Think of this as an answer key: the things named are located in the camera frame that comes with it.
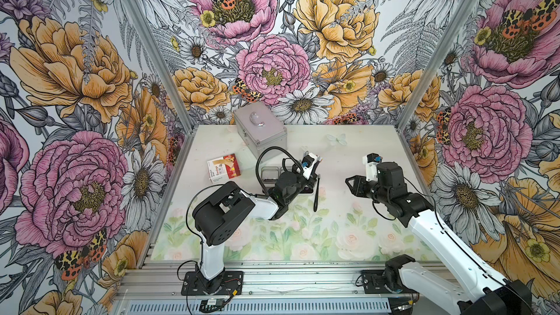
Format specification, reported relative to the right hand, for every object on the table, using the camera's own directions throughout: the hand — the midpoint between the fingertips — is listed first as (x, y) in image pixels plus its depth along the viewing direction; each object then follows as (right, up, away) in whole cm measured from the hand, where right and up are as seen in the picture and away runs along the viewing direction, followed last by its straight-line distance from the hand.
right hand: (349, 186), depth 80 cm
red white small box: (-51, +4, +19) cm, 55 cm away
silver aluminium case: (-36, +23, +22) cm, 48 cm away
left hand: (-11, +8, +7) cm, 15 cm away
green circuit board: (-47, -38, -7) cm, 61 cm away
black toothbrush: (-11, -10, +14) cm, 20 cm away
